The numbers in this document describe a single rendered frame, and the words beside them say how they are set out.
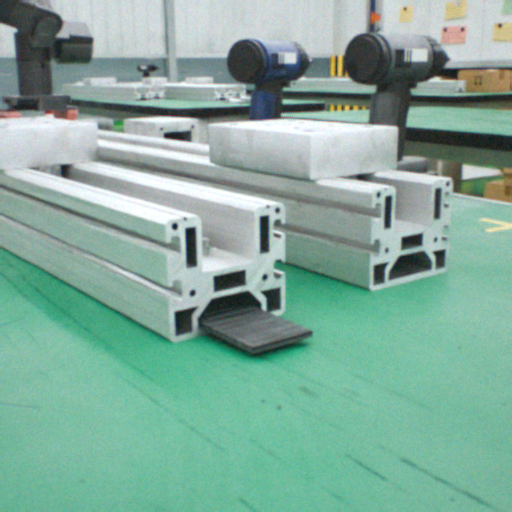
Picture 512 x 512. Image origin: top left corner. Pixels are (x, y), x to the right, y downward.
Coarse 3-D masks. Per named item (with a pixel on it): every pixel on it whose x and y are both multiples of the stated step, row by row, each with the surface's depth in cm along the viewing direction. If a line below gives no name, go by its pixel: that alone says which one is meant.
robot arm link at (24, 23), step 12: (0, 0) 110; (12, 0) 111; (24, 0) 112; (36, 0) 116; (48, 0) 117; (0, 12) 112; (12, 12) 112; (24, 12) 113; (36, 12) 114; (48, 12) 115; (12, 24) 114; (24, 24) 115; (60, 24) 118
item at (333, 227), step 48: (144, 144) 102; (192, 144) 95; (240, 192) 73; (288, 192) 69; (336, 192) 62; (384, 192) 59; (432, 192) 63; (288, 240) 68; (336, 240) 64; (384, 240) 60; (432, 240) 64
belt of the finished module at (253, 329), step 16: (208, 304) 55; (224, 304) 55; (240, 304) 54; (208, 320) 51; (224, 320) 51; (240, 320) 51; (256, 320) 51; (272, 320) 51; (288, 320) 51; (224, 336) 49; (240, 336) 48; (256, 336) 48; (272, 336) 48; (288, 336) 48; (304, 336) 49; (256, 352) 46
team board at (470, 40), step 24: (384, 0) 423; (408, 0) 407; (432, 0) 392; (456, 0) 378; (480, 0) 366; (504, 0) 354; (384, 24) 425; (408, 24) 409; (432, 24) 395; (456, 24) 381; (480, 24) 368; (504, 24) 356; (456, 48) 383; (480, 48) 370; (504, 48) 358
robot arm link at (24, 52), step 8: (16, 32) 121; (16, 40) 122; (24, 40) 121; (16, 48) 122; (24, 48) 121; (32, 48) 121; (40, 48) 122; (48, 48) 124; (56, 48) 124; (16, 56) 123; (24, 56) 122; (32, 56) 122; (40, 56) 122; (48, 56) 124; (56, 56) 126; (40, 64) 124
